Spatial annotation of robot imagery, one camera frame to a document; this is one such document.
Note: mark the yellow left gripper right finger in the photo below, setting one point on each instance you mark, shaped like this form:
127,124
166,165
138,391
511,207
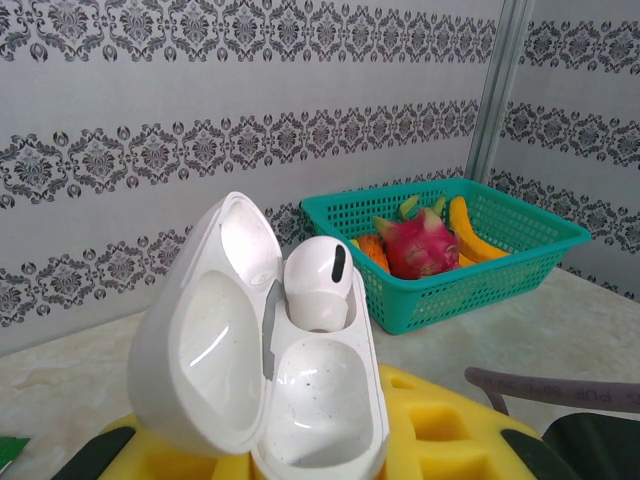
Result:
450,442

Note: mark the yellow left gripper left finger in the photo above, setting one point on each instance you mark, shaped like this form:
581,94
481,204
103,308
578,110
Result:
150,462

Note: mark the white earbud charging case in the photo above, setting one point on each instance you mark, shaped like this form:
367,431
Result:
320,400

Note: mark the teal plastic basket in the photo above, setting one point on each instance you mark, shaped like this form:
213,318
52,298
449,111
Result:
450,305

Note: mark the green Fox's candy bag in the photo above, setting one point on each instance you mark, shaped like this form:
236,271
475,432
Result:
12,447

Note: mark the small orange-yellow banana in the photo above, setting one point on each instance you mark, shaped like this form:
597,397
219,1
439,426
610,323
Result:
467,261

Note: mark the pink dragon fruit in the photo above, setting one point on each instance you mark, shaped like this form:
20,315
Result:
425,247

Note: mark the orange fruit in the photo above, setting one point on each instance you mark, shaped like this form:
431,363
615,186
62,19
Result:
375,250

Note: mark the large yellow banana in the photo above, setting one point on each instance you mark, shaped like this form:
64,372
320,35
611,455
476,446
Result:
475,235

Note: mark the aluminium frame post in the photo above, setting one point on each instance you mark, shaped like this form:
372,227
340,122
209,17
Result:
500,85

